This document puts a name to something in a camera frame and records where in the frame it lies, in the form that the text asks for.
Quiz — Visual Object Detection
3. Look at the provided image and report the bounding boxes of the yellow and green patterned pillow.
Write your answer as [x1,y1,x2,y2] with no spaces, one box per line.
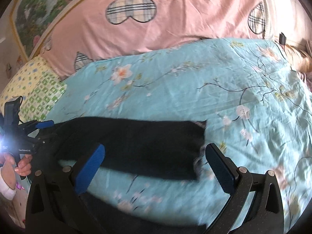
[1,56,67,121]

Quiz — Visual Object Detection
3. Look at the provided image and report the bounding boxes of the black pants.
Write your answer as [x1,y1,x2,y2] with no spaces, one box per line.
[36,116,208,234]

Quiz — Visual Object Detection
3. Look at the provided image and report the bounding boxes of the person's left hand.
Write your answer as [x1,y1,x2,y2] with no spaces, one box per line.
[1,152,33,178]

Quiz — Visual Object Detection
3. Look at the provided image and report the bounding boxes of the light blue floral bedsheet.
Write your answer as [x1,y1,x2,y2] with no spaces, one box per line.
[47,39,311,231]

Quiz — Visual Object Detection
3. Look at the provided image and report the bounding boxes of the pink quilt with plaid hearts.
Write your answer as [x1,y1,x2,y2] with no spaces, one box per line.
[40,0,273,78]

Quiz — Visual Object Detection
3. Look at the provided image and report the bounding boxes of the gold framed landscape painting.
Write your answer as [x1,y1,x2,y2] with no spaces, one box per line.
[9,0,81,61]

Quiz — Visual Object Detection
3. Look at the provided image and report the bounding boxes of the small black charger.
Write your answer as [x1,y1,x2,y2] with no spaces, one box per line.
[279,32,287,46]

